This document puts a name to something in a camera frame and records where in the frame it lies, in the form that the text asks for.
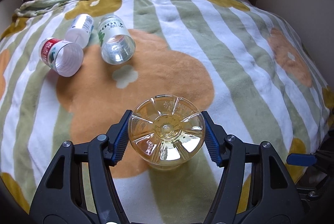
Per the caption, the red label cut bottle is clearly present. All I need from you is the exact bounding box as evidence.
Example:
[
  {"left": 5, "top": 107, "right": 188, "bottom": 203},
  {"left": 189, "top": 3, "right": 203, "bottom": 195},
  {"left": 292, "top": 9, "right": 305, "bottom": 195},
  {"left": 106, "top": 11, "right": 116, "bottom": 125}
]
[{"left": 39, "top": 37, "right": 84, "bottom": 78}]

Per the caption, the clear yellow plastic cup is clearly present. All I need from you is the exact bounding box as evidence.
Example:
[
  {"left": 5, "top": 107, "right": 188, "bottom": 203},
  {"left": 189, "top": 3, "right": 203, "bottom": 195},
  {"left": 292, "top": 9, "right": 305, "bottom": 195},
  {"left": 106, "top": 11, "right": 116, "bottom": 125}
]
[{"left": 128, "top": 94, "right": 205, "bottom": 170}]

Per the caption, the striped floral blanket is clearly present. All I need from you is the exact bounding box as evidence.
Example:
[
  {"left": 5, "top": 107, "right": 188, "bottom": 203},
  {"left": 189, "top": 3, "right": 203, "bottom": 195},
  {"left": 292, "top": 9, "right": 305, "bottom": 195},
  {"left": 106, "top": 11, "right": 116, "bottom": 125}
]
[{"left": 1, "top": 0, "right": 333, "bottom": 211}]

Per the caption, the blue label white bottle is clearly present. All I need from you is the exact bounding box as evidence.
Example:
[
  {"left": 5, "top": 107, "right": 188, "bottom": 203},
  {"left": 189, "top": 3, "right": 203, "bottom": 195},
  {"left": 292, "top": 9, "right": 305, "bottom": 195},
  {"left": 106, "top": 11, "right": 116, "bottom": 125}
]
[{"left": 65, "top": 13, "right": 94, "bottom": 48}]

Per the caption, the green label cut bottle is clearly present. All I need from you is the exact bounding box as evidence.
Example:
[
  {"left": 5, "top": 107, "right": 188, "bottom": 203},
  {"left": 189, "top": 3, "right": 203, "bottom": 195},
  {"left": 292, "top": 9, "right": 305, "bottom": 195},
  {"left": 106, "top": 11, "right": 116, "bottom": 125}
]
[{"left": 98, "top": 14, "right": 136, "bottom": 65}]

